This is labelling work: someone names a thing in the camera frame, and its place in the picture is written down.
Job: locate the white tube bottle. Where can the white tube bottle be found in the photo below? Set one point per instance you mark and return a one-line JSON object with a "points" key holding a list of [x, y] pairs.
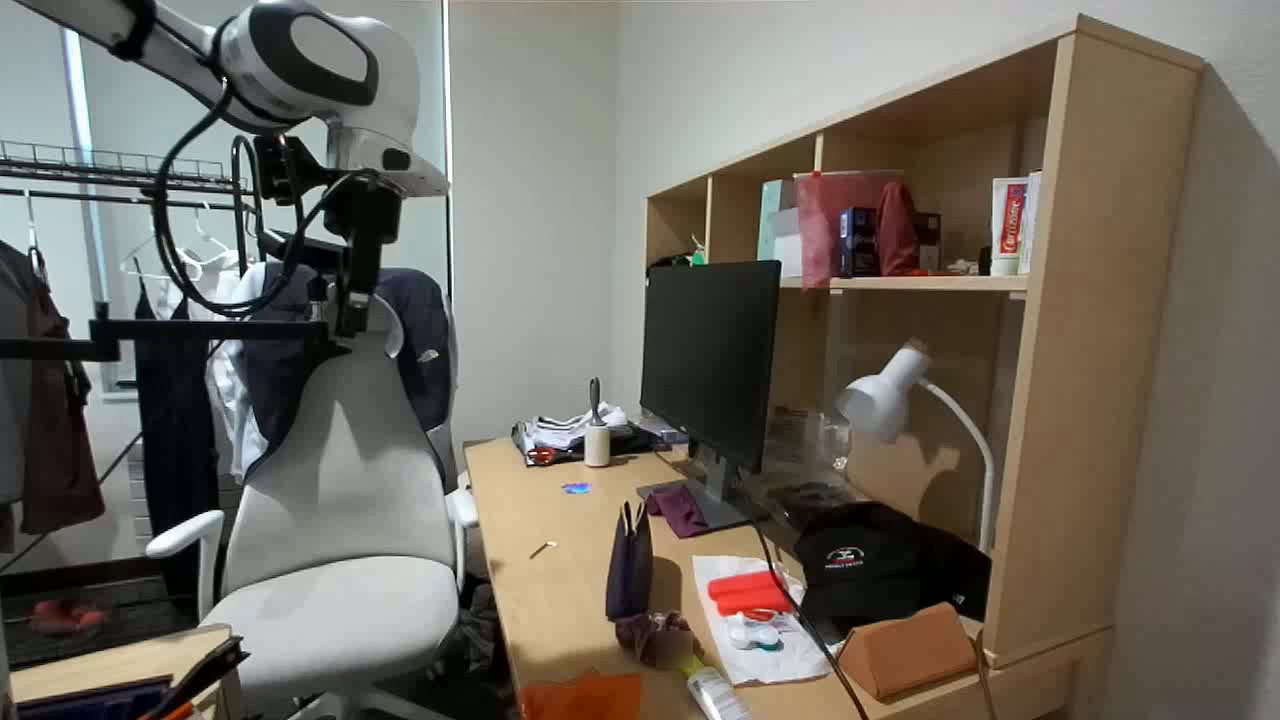
{"points": [[708, 691]]}

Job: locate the red flat packet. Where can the red flat packet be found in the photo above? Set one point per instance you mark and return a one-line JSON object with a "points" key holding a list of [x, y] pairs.
{"points": [[750, 591]]}

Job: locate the wooden crate with tools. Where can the wooden crate with tools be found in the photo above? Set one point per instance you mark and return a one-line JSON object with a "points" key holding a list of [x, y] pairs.
{"points": [[123, 675]]}

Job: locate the small white bottle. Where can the small white bottle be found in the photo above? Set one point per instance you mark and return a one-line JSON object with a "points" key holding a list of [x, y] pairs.
{"points": [[599, 437]]}

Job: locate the wooden desk hutch shelf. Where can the wooden desk hutch shelf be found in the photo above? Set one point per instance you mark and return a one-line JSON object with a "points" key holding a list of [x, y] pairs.
{"points": [[1094, 334]]}

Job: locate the white desk lamp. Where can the white desk lamp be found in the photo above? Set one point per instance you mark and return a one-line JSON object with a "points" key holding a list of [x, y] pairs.
{"points": [[921, 372]]}

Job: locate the white and red box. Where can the white and red box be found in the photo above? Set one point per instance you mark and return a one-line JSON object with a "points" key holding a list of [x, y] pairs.
{"points": [[1014, 226]]}

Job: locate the black clothes rack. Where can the black clothes rack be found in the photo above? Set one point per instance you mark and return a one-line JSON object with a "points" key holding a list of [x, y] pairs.
{"points": [[83, 334]]}

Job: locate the dark navy jacket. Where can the dark navy jacket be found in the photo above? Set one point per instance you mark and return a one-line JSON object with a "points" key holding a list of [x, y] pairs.
{"points": [[420, 345]]}

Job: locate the purple wallet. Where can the purple wallet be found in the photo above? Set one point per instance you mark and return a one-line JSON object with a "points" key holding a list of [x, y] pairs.
{"points": [[682, 507]]}

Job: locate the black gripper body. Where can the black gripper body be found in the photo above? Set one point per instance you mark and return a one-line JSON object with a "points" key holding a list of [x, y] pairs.
{"points": [[360, 215]]}

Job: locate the brown hanging garment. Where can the brown hanging garment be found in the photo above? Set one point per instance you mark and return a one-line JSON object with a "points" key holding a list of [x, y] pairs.
{"points": [[46, 402]]}

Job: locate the black baseball cap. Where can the black baseball cap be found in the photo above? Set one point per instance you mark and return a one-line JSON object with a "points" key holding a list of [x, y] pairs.
{"points": [[874, 562]]}

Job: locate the black hanging trousers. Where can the black hanging trousers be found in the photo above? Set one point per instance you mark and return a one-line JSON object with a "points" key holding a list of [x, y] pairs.
{"points": [[179, 424]]}

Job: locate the black computer monitor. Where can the black computer monitor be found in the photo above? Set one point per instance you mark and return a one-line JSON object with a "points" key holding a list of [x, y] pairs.
{"points": [[713, 355]]}

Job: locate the dark red scrunchie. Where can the dark red scrunchie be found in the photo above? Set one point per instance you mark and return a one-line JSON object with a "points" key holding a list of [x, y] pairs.
{"points": [[656, 636]]}

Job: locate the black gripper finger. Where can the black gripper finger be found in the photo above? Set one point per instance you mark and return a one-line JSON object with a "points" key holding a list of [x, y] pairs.
{"points": [[347, 292], [372, 286]]}

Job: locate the brown leather pouch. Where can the brown leather pouch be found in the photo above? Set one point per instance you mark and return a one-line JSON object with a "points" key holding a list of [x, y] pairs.
{"points": [[910, 650]]}

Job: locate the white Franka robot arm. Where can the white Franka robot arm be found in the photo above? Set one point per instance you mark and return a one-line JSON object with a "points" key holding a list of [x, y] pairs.
{"points": [[304, 62]]}

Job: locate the black shelf figurine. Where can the black shelf figurine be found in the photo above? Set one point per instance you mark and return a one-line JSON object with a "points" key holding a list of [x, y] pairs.
{"points": [[856, 243]]}

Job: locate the crumpled cloth pile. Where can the crumpled cloth pile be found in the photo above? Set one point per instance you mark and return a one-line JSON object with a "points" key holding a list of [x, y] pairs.
{"points": [[554, 435]]}

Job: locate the small blue card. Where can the small blue card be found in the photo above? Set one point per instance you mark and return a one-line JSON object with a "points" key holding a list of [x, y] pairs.
{"points": [[577, 489]]}

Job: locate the white office chair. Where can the white office chair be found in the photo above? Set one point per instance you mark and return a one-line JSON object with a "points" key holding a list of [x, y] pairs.
{"points": [[340, 534]]}

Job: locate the small thin stick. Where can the small thin stick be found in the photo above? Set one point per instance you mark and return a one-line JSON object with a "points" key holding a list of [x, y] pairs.
{"points": [[542, 550]]}

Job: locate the pale teal box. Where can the pale teal box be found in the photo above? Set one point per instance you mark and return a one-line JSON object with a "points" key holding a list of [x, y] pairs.
{"points": [[779, 226]]}

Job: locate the orange plastic bag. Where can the orange plastic bag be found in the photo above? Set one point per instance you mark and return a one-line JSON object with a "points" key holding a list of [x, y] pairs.
{"points": [[580, 699]]}

